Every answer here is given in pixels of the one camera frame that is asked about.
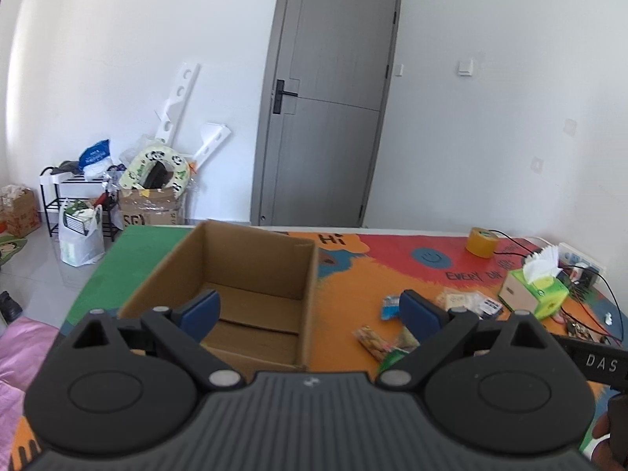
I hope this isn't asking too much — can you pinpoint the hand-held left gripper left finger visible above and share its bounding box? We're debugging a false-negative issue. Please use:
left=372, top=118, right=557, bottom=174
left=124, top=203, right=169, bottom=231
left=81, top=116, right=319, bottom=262
left=66, top=289, right=247, bottom=394

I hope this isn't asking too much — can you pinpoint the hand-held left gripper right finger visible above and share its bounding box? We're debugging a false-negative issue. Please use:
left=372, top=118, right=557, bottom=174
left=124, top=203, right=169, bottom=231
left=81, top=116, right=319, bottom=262
left=375, top=290, right=565, bottom=394

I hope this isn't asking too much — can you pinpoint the green-edged clear snack packet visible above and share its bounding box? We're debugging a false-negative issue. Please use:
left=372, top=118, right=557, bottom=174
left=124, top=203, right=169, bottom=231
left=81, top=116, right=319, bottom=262
left=377, top=329, right=421, bottom=374

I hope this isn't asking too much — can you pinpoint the orange mixed snack packet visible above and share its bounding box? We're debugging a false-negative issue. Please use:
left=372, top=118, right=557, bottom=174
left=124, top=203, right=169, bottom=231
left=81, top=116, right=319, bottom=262
left=354, top=326, right=394, bottom=362

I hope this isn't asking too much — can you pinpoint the person's right hand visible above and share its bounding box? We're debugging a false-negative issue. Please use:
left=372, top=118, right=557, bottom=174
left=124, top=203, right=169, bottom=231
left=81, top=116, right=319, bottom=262
left=591, top=409, right=613, bottom=442

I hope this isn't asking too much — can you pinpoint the blue snack packet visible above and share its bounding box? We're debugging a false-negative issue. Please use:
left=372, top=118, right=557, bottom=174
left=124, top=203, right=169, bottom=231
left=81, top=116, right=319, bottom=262
left=381, top=294, right=403, bottom=321

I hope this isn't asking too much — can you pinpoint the bunch of keys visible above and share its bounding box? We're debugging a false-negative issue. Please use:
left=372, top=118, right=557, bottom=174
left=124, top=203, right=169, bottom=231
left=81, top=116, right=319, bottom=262
left=564, top=319, right=597, bottom=342

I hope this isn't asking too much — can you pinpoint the clear pastry snack packet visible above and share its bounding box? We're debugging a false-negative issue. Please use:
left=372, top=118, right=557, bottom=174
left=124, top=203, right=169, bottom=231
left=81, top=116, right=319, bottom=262
left=436, top=288, right=484, bottom=313

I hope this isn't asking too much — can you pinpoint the colourful printed table mat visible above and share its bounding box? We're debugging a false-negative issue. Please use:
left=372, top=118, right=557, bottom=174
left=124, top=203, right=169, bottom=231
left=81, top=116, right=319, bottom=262
left=7, top=226, right=628, bottom=471

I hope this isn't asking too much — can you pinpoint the green tissue box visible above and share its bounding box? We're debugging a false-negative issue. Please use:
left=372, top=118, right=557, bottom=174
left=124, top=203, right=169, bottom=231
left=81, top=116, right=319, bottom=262
left=498, top=245, right=570, bottom=321

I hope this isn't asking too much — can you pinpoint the yellow tape roll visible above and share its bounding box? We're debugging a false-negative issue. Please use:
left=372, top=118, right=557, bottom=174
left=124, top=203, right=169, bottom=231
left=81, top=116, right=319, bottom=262
left=465, top=227, right=500, bottom=259

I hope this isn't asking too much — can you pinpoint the white power strip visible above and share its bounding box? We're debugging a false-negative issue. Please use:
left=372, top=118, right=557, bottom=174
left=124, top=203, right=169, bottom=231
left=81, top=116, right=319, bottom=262
left=557, top=241, right=607, bottom=276

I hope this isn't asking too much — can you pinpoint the brown cardboard box with clutter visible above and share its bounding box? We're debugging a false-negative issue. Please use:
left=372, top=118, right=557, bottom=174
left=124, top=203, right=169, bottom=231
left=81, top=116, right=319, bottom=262
left=118, top=185, right=186, bottom=229

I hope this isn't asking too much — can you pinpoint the white plastic bag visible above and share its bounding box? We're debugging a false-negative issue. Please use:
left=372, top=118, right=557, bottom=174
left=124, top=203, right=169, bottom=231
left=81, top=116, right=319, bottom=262
left=58, top=201, right=107, bottom=268

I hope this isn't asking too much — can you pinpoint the short white plastic board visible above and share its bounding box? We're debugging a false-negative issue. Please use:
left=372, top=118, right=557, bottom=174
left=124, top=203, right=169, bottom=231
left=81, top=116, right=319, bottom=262
left=193, top=122, right=231, bottom=171

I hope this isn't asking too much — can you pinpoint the pink blanket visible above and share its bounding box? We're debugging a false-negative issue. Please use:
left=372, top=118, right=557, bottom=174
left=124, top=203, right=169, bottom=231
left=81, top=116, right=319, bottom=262
left=0, top=316, right=60, bottom=455

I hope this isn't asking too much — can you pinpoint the blue and white bag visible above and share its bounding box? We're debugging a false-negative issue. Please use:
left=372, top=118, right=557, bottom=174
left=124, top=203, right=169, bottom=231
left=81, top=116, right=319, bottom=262
left=78, top=138, right=111, bottom=180

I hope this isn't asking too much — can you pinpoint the black shoe rack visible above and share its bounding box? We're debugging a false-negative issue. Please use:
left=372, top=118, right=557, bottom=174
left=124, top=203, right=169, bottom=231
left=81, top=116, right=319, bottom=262
left=40, top=166, right=124, bottom=242

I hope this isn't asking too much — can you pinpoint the black shoe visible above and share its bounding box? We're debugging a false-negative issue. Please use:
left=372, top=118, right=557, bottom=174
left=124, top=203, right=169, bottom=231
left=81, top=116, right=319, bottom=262
left=0, top=290, right=23, bottom=325

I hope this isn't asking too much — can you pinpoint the cartoon floor mat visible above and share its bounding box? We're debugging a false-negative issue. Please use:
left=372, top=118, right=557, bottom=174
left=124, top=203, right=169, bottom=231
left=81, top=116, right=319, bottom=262
left=0, top=235, right=28, bottom=267

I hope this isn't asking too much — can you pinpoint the small printed cardboard box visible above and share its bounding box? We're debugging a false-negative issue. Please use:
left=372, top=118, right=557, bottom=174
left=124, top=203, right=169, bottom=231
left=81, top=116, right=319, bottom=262
left=0, top=184, right=41, bottom=237

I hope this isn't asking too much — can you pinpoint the long white plastic board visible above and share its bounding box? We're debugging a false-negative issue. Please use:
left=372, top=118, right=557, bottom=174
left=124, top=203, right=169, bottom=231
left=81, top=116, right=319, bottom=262
left=152, top=62, right=202, bottom=146

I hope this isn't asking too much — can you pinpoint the grey door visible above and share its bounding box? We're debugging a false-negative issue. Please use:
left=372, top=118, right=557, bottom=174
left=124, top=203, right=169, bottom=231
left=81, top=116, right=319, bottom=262
left=250, top=0, right=404, bottom=229

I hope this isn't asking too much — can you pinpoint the panda print seat ring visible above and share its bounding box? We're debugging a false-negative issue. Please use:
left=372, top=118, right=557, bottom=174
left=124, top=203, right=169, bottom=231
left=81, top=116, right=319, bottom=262
left=120, top=146, right=194, bottom=193

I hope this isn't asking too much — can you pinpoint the black door handle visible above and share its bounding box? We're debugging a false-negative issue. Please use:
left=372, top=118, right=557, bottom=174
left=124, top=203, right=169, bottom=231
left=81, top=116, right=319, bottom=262
left=271, top=80, right=299, bottom=115

